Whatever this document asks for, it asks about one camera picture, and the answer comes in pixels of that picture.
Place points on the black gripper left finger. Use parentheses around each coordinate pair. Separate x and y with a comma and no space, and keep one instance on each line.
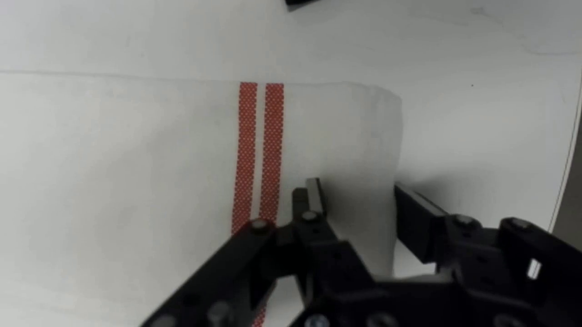
(330,265)

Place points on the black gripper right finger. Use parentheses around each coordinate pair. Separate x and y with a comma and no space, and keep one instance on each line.
(423,225)

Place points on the white towel with red stripes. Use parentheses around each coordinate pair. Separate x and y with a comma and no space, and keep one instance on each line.
(115,189)

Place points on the black t-shirt with white print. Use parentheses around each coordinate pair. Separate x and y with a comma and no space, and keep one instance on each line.
(297,3)

